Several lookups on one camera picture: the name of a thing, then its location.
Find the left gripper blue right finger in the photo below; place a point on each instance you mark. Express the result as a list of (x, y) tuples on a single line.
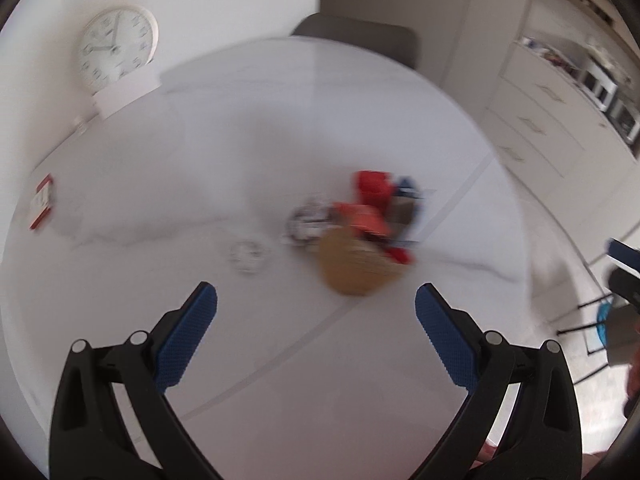
[(453, 334)]

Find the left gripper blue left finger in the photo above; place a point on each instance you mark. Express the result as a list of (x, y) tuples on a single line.
[(178, 334)]

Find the brown paper wrapper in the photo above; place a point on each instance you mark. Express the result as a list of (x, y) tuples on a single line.
[(352, 266)]

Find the red plastic bag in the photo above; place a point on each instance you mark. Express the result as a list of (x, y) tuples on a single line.
[(362, 218)]

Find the red paper ball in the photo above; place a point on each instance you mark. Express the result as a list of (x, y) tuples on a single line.
[(374, 188)]

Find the printed paper ball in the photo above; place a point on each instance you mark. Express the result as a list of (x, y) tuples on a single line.
[(306, 224)]

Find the person's right hand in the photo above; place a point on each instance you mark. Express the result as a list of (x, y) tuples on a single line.
[(633, 385)]

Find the small clear plastic lid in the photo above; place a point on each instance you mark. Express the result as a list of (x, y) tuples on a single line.
[(248, 256)]

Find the white cabinet unit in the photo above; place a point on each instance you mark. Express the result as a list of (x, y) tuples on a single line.
[(525, 71)]

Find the red white small box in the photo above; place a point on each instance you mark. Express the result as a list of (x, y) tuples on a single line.
[(41, 204)]

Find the white card stand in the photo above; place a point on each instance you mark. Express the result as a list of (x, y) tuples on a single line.
[(125, 91)]

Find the dark grey chair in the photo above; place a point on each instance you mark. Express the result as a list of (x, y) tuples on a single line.
[(401, 44)]

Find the white round wall clock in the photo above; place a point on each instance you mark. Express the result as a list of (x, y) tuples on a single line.
[(115, 43)]

